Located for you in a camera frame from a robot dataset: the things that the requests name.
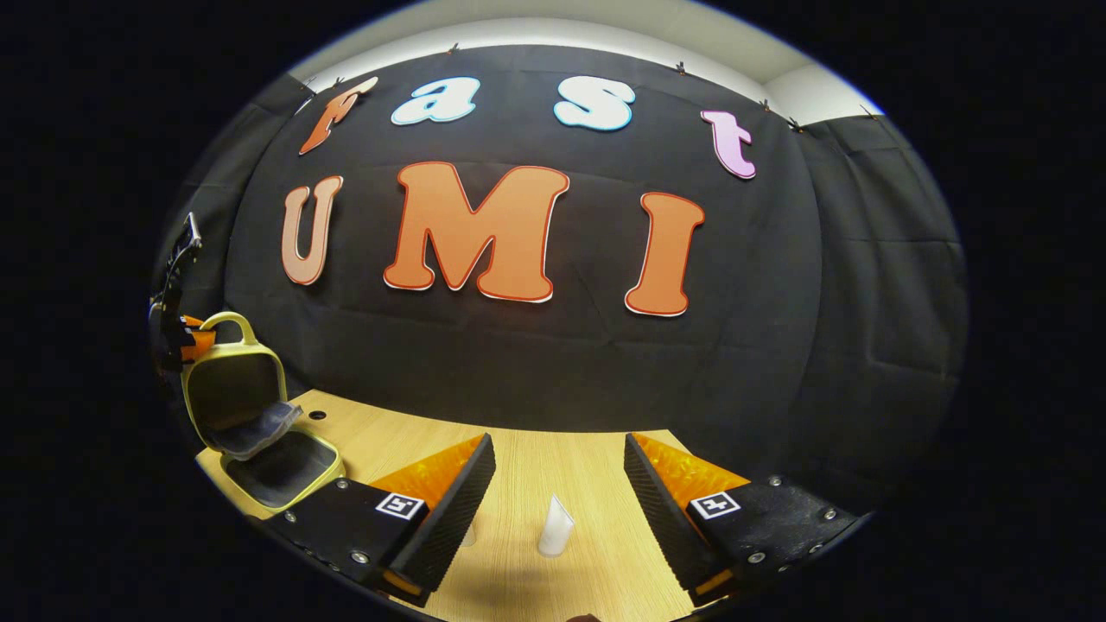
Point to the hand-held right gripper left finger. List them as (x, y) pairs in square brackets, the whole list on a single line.
[(449, 518)]

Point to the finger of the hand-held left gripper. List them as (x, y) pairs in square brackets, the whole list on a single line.
[(199, 343)]

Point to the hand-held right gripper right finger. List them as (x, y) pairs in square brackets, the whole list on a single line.
[(665, 518)]

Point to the pale yellow suitcase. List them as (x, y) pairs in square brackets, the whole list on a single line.
[(238, 389)]

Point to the white squeeze tube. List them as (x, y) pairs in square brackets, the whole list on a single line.
[(556, 527)]

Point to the black backdrop cloth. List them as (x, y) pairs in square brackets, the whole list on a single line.
[(562, 363)]

